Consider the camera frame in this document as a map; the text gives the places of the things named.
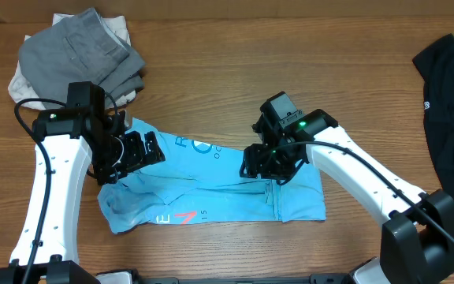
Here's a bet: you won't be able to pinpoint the light blue printed t-shirt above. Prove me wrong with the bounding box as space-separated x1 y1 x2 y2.
98 119 326 234

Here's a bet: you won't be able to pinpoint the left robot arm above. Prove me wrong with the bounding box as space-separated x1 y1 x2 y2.
0 81 166 284

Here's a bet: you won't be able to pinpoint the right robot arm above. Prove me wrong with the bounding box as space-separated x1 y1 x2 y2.
240 92 454 284

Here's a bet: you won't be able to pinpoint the grey folded trousers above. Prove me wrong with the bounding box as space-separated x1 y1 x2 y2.
17 8 146 102

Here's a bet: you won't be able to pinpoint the beige folded garment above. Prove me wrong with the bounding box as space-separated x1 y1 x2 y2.
8 16 136 106

